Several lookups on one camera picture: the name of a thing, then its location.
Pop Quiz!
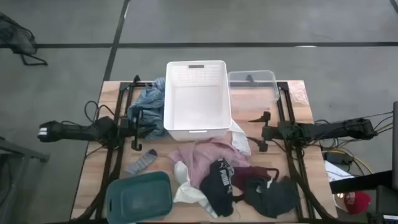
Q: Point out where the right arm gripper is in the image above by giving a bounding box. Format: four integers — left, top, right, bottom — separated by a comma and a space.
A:
248, 111, 282, 153

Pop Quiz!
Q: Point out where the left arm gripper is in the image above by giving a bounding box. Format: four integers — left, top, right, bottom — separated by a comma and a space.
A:
119, 108, 144, 152

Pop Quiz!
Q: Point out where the plain white cloth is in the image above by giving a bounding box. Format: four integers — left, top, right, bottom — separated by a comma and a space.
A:
229, 119, 252, 157

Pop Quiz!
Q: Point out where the blue striped cloth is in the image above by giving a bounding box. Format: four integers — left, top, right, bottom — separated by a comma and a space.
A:
127, 77, 168, 141

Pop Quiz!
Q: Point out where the gray sock with purple toe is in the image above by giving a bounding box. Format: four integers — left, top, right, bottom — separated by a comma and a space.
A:
124, 148, 159, 176

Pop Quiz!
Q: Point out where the maroon garment with straps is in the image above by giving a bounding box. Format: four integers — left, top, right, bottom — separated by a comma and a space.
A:
231, 166, 280, 203

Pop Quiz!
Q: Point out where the pink cloth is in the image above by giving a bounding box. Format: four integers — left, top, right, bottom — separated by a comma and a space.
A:
169, 136, 251, 189

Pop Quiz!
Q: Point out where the black Puma print garment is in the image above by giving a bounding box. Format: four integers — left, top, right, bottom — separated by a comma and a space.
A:
199, 158, 236, 218

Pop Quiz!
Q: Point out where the white sock with blue stripes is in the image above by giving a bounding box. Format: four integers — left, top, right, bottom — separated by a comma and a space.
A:
172, 160, 219, 220

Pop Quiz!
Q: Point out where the clear plastic bin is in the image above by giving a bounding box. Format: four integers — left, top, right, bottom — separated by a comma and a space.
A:
227, 70, 280, 110

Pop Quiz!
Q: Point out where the clear plastic sheet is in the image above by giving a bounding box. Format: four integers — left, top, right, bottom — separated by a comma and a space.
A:
287, 81, 310, 106

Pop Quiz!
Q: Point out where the white perforated plastic basket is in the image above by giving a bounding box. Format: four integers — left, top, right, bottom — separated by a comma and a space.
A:
163, 60, 233, 142

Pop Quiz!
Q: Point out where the teal plastic bin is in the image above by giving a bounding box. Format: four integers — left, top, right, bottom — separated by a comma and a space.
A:
105, 170, 174, 224

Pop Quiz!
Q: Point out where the black power adapter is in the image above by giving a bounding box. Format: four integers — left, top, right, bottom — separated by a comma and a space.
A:
325, 151, 354, 166

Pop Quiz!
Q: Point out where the white paper sheet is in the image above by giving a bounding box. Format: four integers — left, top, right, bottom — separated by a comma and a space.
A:
324, 160, 356, 183

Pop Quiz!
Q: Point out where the black flat bar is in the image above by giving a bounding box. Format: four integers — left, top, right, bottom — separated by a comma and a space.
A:
328, 169, 398, 195

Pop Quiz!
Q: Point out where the red cap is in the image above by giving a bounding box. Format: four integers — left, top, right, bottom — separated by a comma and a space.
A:
343, 190, 373, 215

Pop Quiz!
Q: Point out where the gray side table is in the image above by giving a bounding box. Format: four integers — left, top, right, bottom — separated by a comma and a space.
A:
0, 136, 50, 224

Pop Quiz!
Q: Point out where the black mesh chair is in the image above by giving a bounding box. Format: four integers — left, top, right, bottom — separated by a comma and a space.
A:
0, 11, 49, 67

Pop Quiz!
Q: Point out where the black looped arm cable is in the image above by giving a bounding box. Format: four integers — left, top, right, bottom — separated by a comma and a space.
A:
83, 100, 116, 124

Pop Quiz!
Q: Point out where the yellow cable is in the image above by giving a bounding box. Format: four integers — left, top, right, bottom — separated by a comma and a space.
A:
323, 149, 374, 175

